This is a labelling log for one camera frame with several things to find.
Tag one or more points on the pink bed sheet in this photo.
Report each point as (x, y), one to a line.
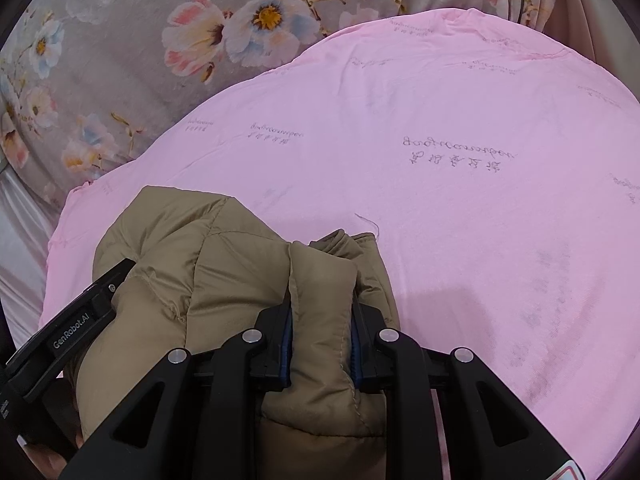
(425, 185)

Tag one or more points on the beige curtain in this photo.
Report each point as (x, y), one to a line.
(580, 5)

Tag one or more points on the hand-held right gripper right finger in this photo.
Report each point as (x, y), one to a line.
(356, 355)

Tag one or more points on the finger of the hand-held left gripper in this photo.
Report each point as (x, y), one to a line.
(117, 275)

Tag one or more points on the white pleated fabric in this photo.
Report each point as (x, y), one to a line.
(22, 240)

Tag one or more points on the tan padded jacket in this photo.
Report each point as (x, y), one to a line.
(225, 270)

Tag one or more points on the person's left hand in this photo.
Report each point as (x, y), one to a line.
(46, 460)

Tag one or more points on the grey floral bedspread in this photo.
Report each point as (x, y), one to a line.
(125, 60)

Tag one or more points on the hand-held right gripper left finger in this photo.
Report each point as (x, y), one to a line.
(285, 355)

